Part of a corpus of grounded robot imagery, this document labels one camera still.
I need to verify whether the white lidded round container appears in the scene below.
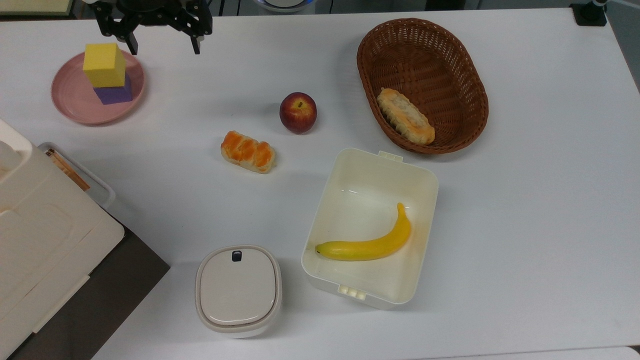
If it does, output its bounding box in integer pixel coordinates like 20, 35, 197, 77
194, 244, 283, 339

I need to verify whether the pink plate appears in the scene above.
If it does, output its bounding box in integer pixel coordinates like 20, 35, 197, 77
50, 50, 146, 126

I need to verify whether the beige framed board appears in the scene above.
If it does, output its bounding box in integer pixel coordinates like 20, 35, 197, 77
0, 0, 76, 18

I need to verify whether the orange glazed bread roll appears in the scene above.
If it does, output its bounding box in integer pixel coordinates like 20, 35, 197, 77
220, 130, 277, 175

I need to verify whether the yellow foam cube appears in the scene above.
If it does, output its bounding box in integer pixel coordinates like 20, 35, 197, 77
82, 42, 127, 89

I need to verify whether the cream microwave appliance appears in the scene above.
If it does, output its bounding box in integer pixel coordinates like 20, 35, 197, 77
0, 118, 126, 358

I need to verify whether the pale long bread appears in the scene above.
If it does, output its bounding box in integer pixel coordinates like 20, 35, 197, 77
376, 88, 436, 146

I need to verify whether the purple foam cube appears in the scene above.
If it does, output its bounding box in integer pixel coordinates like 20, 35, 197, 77
92, 72, 134, 106

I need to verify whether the brown wicker basket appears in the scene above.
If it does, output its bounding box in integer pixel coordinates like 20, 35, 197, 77
356, 18, 490, 155

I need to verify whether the red apple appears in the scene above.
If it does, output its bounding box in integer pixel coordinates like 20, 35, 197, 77
279, 91, 318, 135

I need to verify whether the yellow banana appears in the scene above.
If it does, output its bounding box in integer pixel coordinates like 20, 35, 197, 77
315, 202, 412, 262

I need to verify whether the cream open lunch box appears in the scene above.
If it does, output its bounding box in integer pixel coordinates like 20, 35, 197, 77
301, 147, 440, 311

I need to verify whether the clear plastic tray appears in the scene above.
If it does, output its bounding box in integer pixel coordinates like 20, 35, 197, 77
37, 142, 116, 210

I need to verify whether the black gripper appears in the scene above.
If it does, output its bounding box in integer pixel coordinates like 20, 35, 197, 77
92, 0, 214, 56

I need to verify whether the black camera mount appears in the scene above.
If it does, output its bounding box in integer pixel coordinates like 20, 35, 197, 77
570, 0, 609, 27

